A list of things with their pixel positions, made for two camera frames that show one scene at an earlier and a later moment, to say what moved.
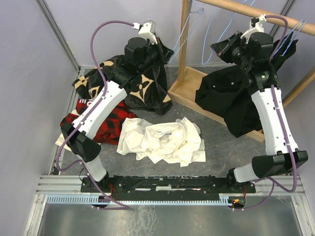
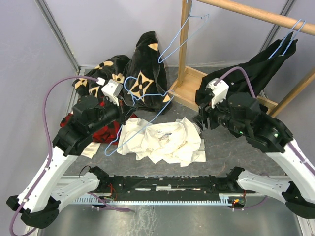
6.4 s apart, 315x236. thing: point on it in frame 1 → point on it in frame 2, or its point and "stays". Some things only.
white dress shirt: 178,142 stays
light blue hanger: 204,62 → 106,153
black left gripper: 164,53 → 124,109
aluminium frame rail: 48,15 stays
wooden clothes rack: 185,89 stays
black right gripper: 223,48 → 205,110
